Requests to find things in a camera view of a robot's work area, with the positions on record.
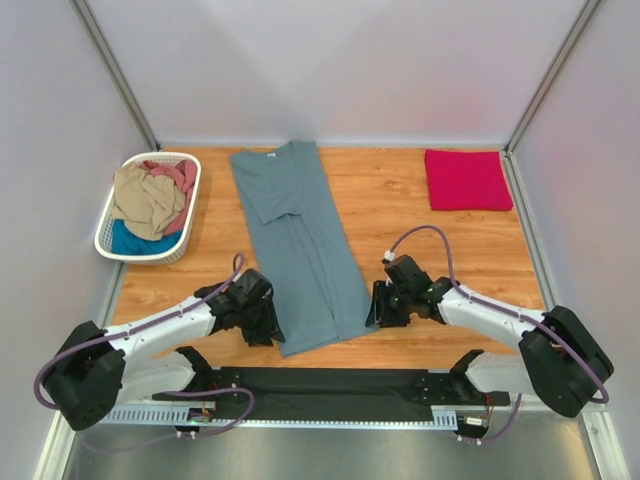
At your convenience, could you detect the grey-blue t-shirt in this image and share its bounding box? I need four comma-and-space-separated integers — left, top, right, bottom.
231, 141, 372, 357

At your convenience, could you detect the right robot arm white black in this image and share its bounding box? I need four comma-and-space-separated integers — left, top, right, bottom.
366, 277, 614, 418

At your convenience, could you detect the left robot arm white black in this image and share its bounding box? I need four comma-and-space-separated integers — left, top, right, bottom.
34, 282, 285, 432

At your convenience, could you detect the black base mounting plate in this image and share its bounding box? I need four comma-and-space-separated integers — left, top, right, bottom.
152, 366, 511, 424

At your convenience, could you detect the folded magenta t-shirt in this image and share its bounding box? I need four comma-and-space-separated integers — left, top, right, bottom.
424, 149, 514, 212

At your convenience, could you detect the white plastic laundry basket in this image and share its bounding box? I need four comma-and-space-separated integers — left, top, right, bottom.
94, 152, 202, 266

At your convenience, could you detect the teal shirt in basket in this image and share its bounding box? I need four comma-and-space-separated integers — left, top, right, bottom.
111, 220, 182, 256

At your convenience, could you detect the beige shirt in basket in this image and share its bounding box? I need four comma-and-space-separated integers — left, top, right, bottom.
111, 164, 186, 241

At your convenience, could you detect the pink shirt in basket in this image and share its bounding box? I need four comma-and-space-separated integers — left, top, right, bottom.
140, 160, 198, 236

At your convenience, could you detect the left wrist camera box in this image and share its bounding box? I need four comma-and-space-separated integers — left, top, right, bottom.
225, 269, 272, 306

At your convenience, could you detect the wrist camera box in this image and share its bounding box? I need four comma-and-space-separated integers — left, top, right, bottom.
225, 269, 272, 306
384, 254, 433, 296

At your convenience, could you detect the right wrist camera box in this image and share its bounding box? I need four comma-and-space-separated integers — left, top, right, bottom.
384, 254, 433, 296

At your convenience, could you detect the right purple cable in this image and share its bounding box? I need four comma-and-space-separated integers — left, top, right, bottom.
382, 224, 610, 446

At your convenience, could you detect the aluminium front rail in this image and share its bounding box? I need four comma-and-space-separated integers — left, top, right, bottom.
60, 363, 609, 412

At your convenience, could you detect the slotted grey cable duct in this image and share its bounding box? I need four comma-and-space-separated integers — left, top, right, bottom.
99, 403, 458, 431

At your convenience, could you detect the right aluminium frame post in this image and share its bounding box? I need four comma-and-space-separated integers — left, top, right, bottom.
503, 0, 604, 154

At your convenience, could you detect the aluminium frame post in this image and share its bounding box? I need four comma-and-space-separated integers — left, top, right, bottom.
69, 0, 161, 151
503, 0, 604, 154

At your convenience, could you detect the left aluminium frame post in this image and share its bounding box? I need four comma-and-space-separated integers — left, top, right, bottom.
69, 0, 161, 151

